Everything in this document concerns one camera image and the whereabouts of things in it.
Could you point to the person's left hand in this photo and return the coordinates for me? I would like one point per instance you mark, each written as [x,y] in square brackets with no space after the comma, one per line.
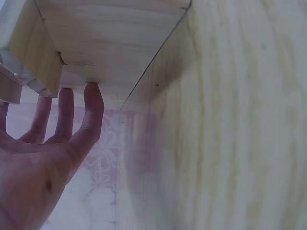
[28,172]

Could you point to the light wooden box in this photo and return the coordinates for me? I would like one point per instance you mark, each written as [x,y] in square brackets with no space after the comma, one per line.
[100,40]

